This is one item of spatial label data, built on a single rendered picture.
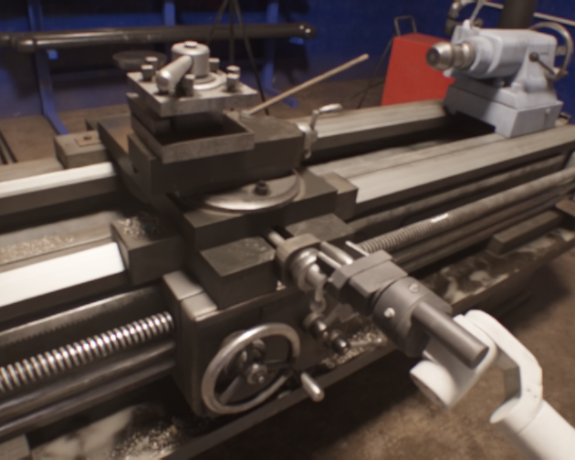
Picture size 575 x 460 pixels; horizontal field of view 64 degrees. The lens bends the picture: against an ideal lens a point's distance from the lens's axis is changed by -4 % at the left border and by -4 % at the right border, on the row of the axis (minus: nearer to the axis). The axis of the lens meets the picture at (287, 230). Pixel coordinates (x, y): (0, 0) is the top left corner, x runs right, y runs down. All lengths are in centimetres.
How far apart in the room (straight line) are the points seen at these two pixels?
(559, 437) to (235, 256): 55
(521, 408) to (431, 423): 118
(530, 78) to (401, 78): 210
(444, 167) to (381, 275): 77
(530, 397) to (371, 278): 25
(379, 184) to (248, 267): 53
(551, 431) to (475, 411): 127
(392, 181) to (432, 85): 260
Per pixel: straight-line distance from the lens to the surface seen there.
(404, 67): 389
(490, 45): 175
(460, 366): 62
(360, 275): 69
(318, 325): 100
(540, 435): 64
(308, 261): 81
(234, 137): 82
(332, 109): 101
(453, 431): 181
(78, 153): 124
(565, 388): 218
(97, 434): 119
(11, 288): 89
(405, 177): 131
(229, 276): 80
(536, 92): 194
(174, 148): 78
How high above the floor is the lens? 137
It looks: 32 degrees down
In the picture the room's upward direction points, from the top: 7 degrees clockwise
